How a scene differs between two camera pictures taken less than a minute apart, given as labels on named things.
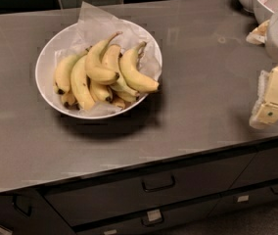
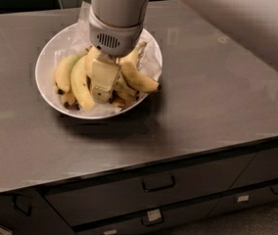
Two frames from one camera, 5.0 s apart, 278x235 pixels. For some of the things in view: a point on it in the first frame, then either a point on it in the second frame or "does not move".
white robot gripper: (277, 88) → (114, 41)
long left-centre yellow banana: (78, 83) does not move
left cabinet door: (25, 212) does not move
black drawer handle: (158, 188) does not move
